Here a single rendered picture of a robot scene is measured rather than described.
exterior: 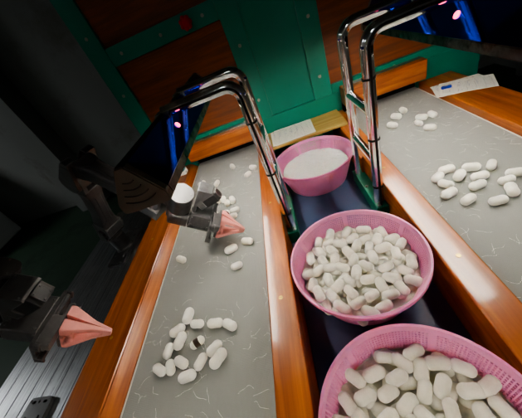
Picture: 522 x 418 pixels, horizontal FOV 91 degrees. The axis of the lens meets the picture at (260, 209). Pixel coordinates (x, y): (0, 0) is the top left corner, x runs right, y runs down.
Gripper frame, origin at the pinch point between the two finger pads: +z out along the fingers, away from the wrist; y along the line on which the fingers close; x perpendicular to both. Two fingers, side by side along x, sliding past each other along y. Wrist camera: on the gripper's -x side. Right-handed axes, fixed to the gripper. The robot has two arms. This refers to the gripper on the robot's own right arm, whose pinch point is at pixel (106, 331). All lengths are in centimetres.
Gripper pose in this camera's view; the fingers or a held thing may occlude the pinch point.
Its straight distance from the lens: 59.7
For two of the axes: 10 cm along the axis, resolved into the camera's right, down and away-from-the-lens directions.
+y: -0.4, -6.2, 7.9
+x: -3.5, 7.5, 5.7
